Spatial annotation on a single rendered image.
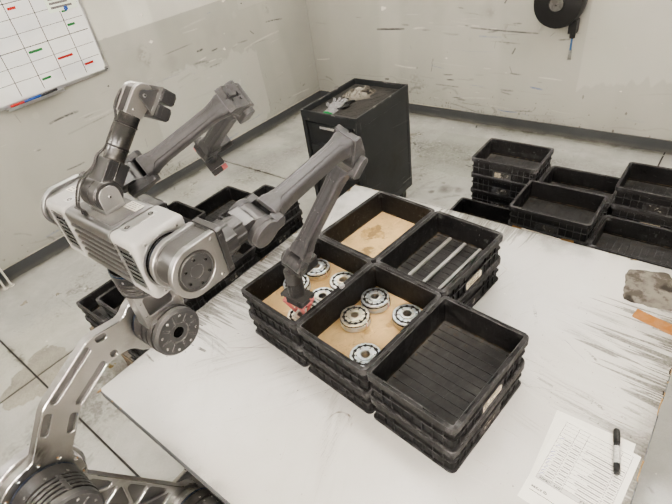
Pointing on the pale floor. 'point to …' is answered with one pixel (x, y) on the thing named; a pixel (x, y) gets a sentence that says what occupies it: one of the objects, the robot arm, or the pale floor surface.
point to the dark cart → (393, 142)
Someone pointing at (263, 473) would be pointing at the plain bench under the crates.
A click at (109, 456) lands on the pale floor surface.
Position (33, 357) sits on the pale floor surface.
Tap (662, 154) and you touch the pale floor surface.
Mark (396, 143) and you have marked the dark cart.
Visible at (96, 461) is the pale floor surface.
